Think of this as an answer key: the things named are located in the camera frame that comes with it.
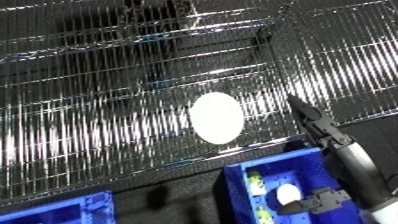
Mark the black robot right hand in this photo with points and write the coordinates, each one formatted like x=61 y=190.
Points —
x=349 y=163

